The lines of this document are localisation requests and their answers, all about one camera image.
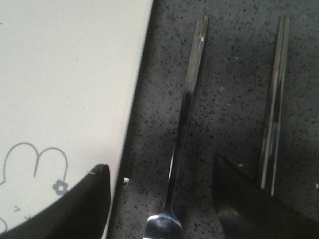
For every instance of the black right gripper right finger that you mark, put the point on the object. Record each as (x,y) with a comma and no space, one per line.
(247,212)

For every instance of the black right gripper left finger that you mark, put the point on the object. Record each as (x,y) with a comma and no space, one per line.
(80,214)

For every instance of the silver metal fork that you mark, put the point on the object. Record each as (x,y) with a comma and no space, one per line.
(165,224)

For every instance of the beige rabbit serving tray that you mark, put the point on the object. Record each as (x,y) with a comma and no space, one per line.
(68,74)

